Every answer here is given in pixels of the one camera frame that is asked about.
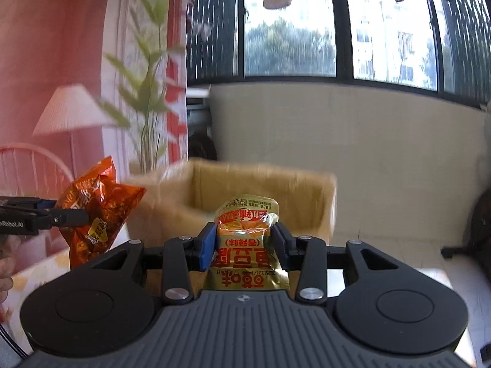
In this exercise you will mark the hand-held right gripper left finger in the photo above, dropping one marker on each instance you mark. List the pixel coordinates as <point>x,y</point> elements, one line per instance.
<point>209,249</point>

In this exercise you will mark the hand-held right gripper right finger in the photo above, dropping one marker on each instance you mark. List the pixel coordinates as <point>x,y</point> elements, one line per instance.
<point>279,247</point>

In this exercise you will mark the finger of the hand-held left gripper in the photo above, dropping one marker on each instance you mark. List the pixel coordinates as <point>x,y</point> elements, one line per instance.
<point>65,217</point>
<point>27,202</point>

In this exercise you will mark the yellow and red snack packet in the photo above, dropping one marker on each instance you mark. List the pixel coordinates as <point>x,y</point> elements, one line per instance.
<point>241,245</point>

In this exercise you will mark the orange snack bag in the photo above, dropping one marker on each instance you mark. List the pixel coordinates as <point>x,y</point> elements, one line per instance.
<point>107,207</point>

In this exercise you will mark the taped cardboard box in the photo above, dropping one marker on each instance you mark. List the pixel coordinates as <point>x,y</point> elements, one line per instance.
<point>299,199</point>

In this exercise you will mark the checked flower tablecloth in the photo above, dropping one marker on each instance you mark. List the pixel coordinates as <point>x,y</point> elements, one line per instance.
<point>46,268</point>

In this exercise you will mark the printed wall cloth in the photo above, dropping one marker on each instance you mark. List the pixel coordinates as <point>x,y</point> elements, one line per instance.
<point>57,46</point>

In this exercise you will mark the black window frame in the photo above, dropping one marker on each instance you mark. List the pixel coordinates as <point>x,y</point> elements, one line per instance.
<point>341,27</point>

